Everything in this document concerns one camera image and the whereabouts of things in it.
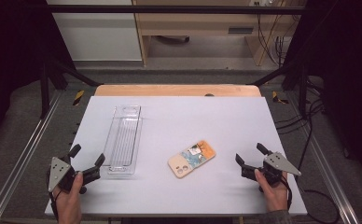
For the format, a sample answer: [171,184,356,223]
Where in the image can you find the black curtain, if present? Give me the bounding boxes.
[0,0,76,153]
[289,0,362,183]

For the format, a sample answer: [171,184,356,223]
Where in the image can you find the black frame stand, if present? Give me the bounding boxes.
[246,60,310,119]
[39,58,104,119]

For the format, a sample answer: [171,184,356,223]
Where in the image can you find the wooden table board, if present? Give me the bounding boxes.
[93,84,262,98]

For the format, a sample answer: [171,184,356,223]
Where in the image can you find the grey desk drawer handle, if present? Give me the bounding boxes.
[228,26,255,35]

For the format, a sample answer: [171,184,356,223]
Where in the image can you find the aluminium rail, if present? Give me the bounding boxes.
[285,91,361,224]
[0,89,64,224]

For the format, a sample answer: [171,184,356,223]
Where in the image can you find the person's right hand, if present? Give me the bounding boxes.
[254,168,291,214]

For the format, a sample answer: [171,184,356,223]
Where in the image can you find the hanging desk cables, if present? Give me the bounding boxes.
[256,13,296,67]

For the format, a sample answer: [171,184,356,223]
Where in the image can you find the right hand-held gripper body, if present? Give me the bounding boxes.
[241,151,302,189]

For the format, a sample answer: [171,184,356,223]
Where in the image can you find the black horizontal frame bar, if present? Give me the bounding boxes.
[44,4,308,15]

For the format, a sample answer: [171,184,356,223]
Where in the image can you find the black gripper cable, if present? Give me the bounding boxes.
[48,190,60,222]
[285,102,341,224]

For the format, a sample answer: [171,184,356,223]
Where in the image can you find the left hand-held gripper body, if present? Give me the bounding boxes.
[47,156,102,195]

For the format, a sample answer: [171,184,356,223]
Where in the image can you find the person's left hand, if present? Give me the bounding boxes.
[51,171,84,217]

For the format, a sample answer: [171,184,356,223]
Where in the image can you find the clear plastic container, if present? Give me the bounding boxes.
[102,105,144,176]

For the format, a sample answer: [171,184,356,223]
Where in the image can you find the yellow black tape strip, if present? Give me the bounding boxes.
[271,90,290,105]
[72,90,86,107]

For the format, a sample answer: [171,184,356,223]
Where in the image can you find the white cabinet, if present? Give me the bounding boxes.
[46,0,143,62]

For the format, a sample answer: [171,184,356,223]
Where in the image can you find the bundle of black floor cables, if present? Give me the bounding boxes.
[274,78,327,135]

